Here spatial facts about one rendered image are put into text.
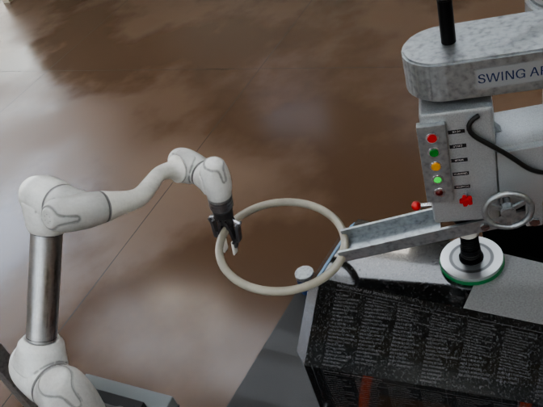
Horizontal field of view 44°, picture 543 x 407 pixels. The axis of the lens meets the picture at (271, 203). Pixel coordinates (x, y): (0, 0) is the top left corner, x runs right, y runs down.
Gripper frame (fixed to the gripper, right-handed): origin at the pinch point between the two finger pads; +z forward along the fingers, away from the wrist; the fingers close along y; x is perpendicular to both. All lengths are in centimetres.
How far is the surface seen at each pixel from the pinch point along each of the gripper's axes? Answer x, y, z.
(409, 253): 18, 66, 0
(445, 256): 16, 79, -5
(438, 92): 3, 75, -80
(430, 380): -21, 84, 17
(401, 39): 325, -21, 87
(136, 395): -62, -8, 17
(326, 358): -20, 46, 25
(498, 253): 20, 96, -8
